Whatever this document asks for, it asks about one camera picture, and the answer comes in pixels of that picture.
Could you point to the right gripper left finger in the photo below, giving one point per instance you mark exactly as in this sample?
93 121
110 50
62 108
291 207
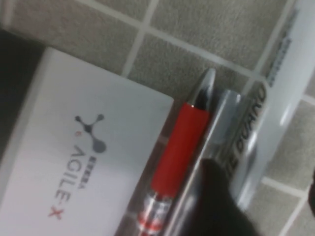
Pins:
214 209

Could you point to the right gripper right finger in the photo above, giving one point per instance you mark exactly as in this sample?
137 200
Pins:
312 194

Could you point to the white whiteboard marker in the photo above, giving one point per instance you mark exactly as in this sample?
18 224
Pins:
278 103

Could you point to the red grip ballpoint pen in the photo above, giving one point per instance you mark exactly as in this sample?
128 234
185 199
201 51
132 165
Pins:
179 142

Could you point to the white AgileX printed paper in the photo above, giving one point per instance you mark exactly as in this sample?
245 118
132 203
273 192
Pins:
86 147

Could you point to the grey white-grid tablecloth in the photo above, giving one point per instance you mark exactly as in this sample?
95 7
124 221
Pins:
184 32

